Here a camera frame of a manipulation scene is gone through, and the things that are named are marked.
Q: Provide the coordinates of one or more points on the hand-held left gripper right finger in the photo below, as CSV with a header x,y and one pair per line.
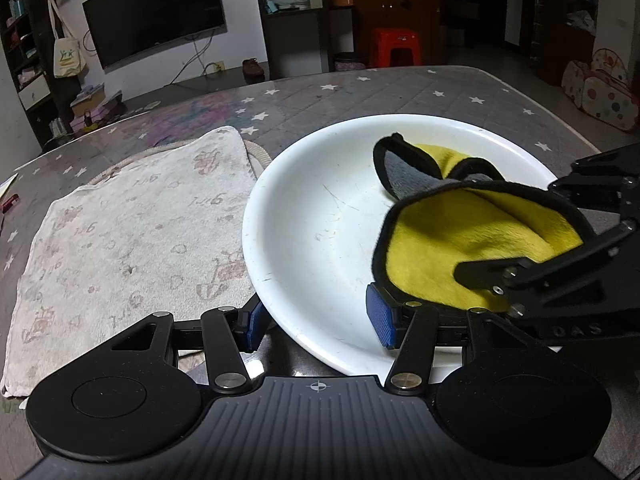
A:
x,y
380,317

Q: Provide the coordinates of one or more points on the cream tote bag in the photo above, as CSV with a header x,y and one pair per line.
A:
x,y
67,57

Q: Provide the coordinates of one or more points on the brown shoe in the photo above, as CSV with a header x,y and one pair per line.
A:
x,y
253,69

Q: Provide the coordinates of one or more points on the black low television bench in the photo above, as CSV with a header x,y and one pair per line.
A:
x,y
200,85

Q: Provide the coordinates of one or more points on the white bowl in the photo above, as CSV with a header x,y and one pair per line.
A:
x,y
320,220

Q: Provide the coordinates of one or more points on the orange box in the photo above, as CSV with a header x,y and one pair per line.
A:
x,y
340,0

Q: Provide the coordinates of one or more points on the red plastic stool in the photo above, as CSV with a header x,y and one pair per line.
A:
x,y
395,37

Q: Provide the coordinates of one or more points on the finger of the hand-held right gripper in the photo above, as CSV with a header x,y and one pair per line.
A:
x,y
550,265
600,180

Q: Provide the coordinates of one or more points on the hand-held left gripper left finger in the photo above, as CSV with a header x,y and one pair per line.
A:
x,y
257,322

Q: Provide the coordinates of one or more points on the black television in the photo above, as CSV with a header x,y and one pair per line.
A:
x,y
155,10

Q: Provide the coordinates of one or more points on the grey star-print table cover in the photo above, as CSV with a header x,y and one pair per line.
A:
x,y
310,100

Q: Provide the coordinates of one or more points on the yellow grey cleaning cloth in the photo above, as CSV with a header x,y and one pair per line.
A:
x,y
440,240

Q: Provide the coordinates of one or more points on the white paper sheet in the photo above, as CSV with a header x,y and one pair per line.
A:
x,y
6,186

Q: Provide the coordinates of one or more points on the dark shelf unit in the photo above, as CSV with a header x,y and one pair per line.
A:
x,y
35,105

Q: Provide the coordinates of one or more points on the wall socket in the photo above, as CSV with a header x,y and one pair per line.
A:
x,y
215,67

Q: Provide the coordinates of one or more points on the polka dot play tent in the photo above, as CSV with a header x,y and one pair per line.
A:
x,y
605,95

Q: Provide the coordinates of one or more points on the stack of pink boxes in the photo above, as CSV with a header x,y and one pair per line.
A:
x,y
95,110

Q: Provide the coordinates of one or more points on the white patterned towel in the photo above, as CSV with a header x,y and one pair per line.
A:
x,y
125,240

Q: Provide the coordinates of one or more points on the brown wooden cabinet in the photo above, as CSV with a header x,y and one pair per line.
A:
x,y
395,10

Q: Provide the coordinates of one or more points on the wooden bookcase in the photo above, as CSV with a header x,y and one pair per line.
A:
x,y
555,60

